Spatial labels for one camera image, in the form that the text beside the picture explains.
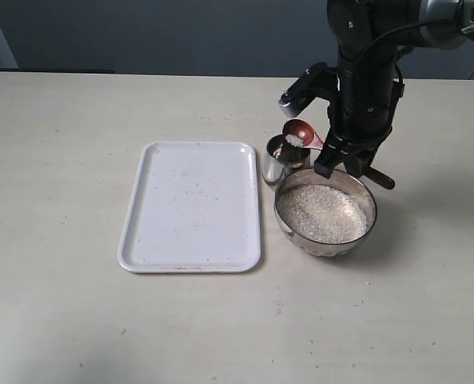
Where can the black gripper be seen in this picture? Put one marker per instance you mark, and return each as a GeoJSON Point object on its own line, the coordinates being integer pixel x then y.
{"type": "Point", "coordinates": [361, 115]}

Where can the brown wooden spoon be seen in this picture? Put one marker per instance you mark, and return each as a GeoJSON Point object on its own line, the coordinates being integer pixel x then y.
{"type": "Point", "coordinates": [300, 134]}

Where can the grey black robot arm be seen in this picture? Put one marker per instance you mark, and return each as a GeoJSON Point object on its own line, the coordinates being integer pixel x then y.
{"type": "Point", "coordinates": [360, 26]}

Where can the large steel bowl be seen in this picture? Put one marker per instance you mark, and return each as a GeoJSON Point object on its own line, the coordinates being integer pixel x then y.
{"type": "Point", "coordinates": [341, 181]}

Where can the white rice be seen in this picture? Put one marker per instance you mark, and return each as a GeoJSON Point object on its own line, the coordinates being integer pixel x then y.
{"type": "Point", "coordinates": [322, 214]}

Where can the small steel cup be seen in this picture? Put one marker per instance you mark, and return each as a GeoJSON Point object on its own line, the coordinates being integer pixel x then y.
{"type": "Point", "coordinates": [282, 159]}

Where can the white rectangular plastic tray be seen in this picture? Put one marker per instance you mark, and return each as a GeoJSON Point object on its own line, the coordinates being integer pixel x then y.
{"type": "Point", "coordinates": [194, 208]}

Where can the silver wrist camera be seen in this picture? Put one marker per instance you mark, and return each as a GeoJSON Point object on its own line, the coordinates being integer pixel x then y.
{"type": "Point", "coordinates": [318, 81]}

